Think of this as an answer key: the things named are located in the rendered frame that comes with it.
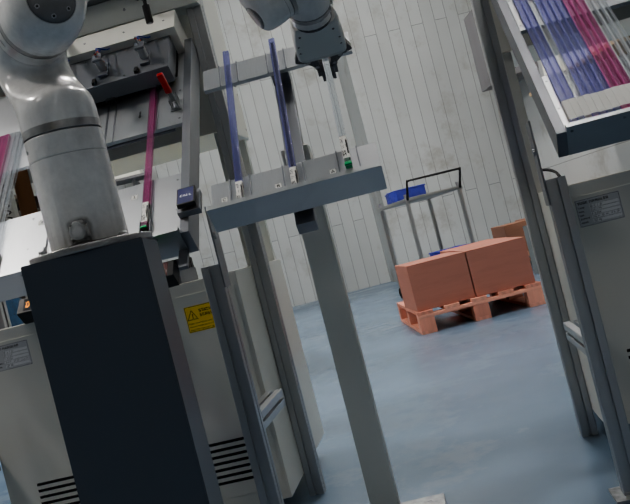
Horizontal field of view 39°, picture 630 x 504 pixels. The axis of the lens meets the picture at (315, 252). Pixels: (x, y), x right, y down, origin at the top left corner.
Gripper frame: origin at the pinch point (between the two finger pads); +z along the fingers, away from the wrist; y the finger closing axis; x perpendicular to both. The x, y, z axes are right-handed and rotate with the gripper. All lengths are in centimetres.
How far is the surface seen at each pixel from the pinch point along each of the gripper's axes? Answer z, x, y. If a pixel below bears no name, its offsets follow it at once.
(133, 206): 12, 13, 48
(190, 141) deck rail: 14.4, -2.7, 34.4
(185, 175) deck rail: 11.4, 8.5, 35.6
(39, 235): 12, 13, 70
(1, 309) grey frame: 57, 1, 103
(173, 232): 6.8, 25.3, 38.2
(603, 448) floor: 75, 69, -40
